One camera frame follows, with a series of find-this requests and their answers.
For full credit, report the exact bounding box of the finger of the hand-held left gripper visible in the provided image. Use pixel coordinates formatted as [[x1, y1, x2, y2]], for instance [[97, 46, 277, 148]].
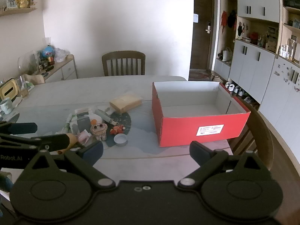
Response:
[[0, 133, 71, 152], [0, 122, 38, 135]]

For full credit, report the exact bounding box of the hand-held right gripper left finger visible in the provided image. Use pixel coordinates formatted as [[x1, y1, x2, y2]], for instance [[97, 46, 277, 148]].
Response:
[[23, 141, 116, 191]]

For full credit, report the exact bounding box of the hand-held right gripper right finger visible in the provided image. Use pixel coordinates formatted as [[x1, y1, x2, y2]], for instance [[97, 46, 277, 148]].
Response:
[[178, 141, 269, 190]]

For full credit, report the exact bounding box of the brown rounded toy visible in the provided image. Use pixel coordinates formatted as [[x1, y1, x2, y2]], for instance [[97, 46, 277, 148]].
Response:
[[57, 133, 78, 154]]

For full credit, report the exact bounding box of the cartoon face wooden figure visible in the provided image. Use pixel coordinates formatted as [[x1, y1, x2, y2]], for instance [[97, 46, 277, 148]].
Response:
[[90, 123, 108, 141]]

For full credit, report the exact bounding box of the red cardboard box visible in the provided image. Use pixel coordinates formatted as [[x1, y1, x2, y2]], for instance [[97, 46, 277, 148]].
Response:
[[151, 81, 251, 148]]

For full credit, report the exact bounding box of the grey correction tape dispenser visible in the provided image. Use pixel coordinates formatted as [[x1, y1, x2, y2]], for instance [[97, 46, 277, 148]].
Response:
[[95, 109, 119, 125]]

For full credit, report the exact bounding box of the person's left hand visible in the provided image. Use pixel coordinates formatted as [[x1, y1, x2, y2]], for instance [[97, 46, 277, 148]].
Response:
[[0, 172, 13, 197]]

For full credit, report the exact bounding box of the pink white wrapper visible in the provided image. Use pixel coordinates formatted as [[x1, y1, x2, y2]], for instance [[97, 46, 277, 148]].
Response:
[[77, 131, 92, 144]]

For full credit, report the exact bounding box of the white green wrapper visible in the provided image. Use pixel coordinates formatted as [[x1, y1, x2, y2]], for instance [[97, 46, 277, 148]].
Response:
[[61, 114, 74, 134]]

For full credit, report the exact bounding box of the pale ceramic mug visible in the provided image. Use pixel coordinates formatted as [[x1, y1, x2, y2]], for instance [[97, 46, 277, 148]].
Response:
[[0, 98, 14, 116]]

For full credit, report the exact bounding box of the small red orange toy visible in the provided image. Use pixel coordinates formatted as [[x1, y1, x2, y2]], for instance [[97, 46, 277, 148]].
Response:
[[110, 125, 126, 135]]

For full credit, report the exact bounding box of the clear drinking glass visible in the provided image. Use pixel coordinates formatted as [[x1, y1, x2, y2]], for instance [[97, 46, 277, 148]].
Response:
[[16, 75, 30, 98]]

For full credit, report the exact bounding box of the yellow tissue box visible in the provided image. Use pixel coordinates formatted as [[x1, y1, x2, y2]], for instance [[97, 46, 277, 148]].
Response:
[[0, 78, 20, 101]]

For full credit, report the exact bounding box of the light wooden stand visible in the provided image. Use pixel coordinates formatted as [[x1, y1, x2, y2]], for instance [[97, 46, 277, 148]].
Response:
[[23, 73, 45, 85]]

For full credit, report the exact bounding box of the clear glass dome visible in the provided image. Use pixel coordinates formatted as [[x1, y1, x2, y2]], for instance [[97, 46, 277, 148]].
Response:
[[18, 50, 41, 75]]

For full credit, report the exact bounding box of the white sideboard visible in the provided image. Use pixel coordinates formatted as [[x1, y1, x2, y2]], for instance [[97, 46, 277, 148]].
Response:
[[43, 54, 78, 83]]

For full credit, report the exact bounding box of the brown wooden armchair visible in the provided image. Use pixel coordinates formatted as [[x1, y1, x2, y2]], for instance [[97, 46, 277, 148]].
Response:
[[226, 96, 275, 171]]

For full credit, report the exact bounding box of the patterned door rug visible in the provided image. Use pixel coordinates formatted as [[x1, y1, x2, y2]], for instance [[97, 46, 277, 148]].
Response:
[[189, 69, 215, 81]]

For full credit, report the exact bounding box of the blue globe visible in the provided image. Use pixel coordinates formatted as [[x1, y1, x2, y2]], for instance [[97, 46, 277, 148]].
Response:
[[40, 45, 55, 59]]

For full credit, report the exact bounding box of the white plastic bag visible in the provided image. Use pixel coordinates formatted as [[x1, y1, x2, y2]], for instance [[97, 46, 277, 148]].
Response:
[[54, 47, 70, 62]]

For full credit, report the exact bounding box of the dark wooden slatted chair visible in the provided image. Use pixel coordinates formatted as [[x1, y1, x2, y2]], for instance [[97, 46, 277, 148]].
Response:
[[101, 51, 146, 77]]

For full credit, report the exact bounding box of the white tote bag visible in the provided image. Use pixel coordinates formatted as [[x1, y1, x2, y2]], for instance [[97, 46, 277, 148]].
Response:
[[222, 47, 233, 62]]

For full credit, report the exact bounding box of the brown entrance door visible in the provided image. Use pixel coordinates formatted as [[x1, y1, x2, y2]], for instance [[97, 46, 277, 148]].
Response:
[[193, 0, 219, 72]]

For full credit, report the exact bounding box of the red hanging clothing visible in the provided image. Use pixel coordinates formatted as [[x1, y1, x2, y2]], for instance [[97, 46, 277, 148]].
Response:
[[220, 10, 228, 35]]

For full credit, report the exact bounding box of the white wooden wall cabinet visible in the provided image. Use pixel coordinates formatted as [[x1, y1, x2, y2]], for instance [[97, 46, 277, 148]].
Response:
[[213, 0, 300, 132]]

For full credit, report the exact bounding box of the wooden wall shelf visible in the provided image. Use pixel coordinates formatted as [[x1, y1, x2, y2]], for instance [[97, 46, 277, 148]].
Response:
[[0, 6, 38, 17]]

